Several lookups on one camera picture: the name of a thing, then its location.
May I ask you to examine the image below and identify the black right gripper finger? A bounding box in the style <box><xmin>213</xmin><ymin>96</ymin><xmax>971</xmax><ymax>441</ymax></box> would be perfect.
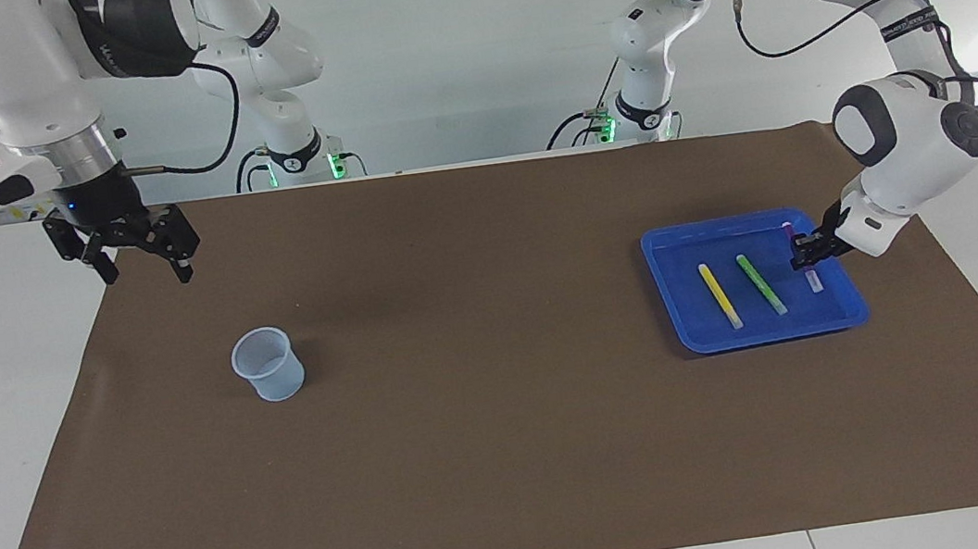
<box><xmin>131</xmin><ymin>202</ymin><xmax>207</xmax><ymax>289</ymax></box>
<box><xmin>40</xmin><ymin>208</ymin><xmax>121</xmax><ymax>294</ymax></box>

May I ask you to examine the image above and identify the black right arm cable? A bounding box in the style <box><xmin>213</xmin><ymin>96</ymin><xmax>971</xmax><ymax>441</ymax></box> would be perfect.
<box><xmin>105</xmin><ymin>54</ymin><xmax>249</xmax><ymax>184</ymax></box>

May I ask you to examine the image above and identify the purple marker pen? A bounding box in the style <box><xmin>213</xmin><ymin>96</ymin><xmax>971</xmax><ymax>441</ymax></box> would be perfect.
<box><xmin>782</xmin><ymin>218</ymin><xmax>827</xmax><ymax>297</ymax></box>

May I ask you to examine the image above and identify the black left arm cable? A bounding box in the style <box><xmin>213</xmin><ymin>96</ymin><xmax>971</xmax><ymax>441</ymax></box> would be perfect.
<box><xmin>731</xmin><ymin>0</ymin><xmax>978</xmax><ymax>119</ymax></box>

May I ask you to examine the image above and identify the yellow marker pen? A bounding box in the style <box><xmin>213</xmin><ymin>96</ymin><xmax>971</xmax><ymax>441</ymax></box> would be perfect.
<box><xmin>696</xmin><ymin>259</ymin><xmax>746</xmax><ymax>334</ymax></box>

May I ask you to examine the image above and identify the brown table mat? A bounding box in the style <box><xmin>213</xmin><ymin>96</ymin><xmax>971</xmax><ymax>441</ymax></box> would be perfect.
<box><xmin>0</xmin><ymin>101</ymin><xmax>978</xmax><ymax>549</ymax></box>

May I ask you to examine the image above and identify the green marker pen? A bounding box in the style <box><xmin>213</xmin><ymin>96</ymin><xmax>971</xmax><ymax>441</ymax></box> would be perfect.
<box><xmin>735</xmin><ymin>249</ymin><xmax>791</xmax><ymax>322</ymax></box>

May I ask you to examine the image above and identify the translucent plastic cup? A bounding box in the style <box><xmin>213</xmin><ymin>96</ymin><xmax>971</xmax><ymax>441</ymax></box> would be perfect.
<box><xmin>228</xmin><ymin>323</ymin><xmax>309</xmax><ymax>407</ymax></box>

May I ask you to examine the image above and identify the blue plastic tray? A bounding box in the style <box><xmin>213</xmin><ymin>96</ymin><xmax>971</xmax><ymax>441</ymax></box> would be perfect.
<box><xmin>638</xmin><ymin>199</ymin><xmax>873</xmax><ymax>361</ymax></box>

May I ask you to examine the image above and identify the black base cable bundle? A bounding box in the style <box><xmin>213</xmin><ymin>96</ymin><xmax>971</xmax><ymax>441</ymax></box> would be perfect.
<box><xmin>232</xmin><ymin>133</ymin><xmax>369</xmax><ymax>194</ymax></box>
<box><xmin>537</xmin><ymin>62</ymin><xmax>634</xmax><ymax>153</ymax></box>

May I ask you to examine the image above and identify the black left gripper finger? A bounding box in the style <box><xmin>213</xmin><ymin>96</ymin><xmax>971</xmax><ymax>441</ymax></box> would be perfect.
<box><xmin>789</xmin><ymin>229</ymin><xmax>829</xmax><ymax>256</ymax></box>
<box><xmin>789</xmin><ymin>248</ymin><xmax>835</xmax><ymax>274</ymax></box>

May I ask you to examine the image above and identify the white power strip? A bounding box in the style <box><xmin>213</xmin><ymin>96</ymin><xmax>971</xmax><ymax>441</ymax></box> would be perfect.
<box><xmin>0</xmin><ymin>192</ymin><xmax>63</xmax><ymax>226</ymax></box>

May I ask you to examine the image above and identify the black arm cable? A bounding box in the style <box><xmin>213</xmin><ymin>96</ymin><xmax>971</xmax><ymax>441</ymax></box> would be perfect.
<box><xmin>105</xmin><ymin>54</ymin><xmax>249</xmax><ymax>184</ymax></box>
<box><xmin>731</xmin><ymin>0</ymin><xmax>978</xmax><ymax>119</ymax></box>

